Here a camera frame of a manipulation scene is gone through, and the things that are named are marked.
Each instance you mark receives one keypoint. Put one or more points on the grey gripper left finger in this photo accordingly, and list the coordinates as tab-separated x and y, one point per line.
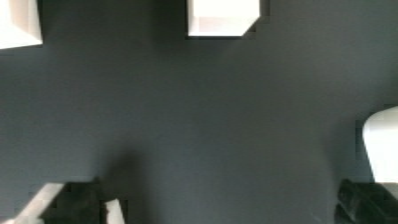
67	203

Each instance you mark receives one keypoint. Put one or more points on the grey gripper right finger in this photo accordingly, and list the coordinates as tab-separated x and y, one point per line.
366	203

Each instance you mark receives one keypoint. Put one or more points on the white desk leg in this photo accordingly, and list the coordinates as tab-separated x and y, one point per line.
220	18
20	26

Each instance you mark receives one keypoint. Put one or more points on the white left fence block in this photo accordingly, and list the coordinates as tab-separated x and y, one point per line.
380	143

